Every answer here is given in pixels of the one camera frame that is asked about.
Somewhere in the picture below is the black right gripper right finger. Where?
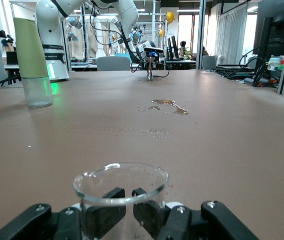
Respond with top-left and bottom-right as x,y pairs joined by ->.
131,187 -> 261,240

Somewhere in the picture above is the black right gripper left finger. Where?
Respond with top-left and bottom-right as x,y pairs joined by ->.
0,187 -> 127,240

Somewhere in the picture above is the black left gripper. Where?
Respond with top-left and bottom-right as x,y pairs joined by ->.
145,52 -> 160,70

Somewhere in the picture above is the clear wine glass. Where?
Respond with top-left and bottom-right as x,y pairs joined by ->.
145,63 -> 154,82

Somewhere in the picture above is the clear glass measuring beaker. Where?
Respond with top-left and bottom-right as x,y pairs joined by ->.
72,162 -> 170,240

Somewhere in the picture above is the grey office chair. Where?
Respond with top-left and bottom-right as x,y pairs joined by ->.
96,56 -> 130,72
202,55 -> 218,71

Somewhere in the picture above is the yellow hard hat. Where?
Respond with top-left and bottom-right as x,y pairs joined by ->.
166,11 -> 176,25

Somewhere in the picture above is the brown liquid puddle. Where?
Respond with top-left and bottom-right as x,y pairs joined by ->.
138,98 -> 190,116

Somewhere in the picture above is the brown table mat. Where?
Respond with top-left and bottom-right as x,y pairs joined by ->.
0,69 -> 284,240

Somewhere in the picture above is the white curtain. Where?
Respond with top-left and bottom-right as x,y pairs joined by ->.
218,3 -> 249,65

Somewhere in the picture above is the green bottle with clear base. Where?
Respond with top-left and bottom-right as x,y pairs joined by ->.
13,17 -> 54,109

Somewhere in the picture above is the black computer monitor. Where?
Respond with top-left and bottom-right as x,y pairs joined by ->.
253,0 -> 284,78

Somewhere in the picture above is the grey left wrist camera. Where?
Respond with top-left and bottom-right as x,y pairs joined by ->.
143,46 -> 164,55

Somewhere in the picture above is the black left wrist camera cable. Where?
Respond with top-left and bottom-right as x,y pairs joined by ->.
130,53 -> 170,78

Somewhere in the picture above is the tangle of black cables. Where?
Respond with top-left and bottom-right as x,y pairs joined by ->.
216,39 -> 282,88

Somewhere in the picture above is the black floor cable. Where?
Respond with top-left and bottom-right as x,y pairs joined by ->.
0,73 -> 22,90

